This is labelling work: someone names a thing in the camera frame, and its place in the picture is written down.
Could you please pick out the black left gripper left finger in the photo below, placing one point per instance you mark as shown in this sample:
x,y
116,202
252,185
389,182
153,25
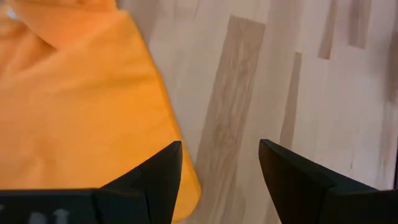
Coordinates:
x,y
155,186

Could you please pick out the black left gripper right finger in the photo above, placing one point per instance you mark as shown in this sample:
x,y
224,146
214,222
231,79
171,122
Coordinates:
x,y
295,186

